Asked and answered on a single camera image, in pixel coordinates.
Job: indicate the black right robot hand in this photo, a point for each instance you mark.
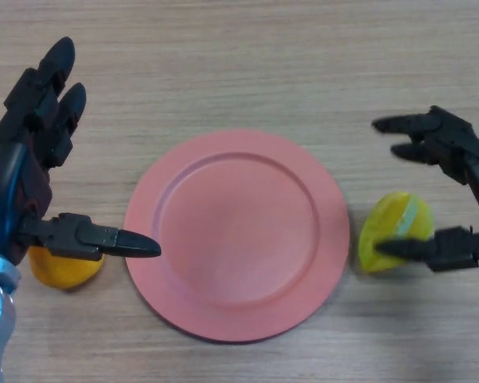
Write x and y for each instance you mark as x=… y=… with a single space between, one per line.
x=455 y=143

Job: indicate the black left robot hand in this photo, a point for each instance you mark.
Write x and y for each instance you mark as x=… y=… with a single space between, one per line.
x=8 y=179

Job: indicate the yellow starfruit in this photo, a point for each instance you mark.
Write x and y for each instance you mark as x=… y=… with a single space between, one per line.
x=387 y=223

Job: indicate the pink round plate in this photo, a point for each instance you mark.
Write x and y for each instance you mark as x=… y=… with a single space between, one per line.
x=235 y=235

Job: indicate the orange round fruit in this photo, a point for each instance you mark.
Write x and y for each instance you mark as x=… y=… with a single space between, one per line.
x=64 y=273

